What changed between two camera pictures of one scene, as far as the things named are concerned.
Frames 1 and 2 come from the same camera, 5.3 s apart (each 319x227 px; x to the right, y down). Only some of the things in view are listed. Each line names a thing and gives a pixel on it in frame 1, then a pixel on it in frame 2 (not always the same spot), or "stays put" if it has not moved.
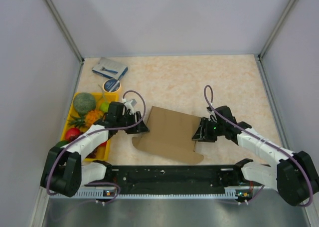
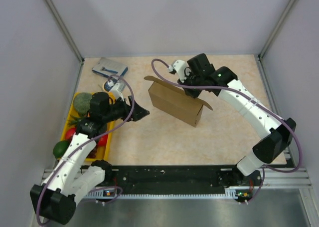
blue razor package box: [110, 68] stays put
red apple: [72, 134] stays put
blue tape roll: [111, 85] stays put
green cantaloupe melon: [84, 103] stays put
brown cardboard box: [170, 135] → [175, 101]
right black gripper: [202, 133] → [189, 75]
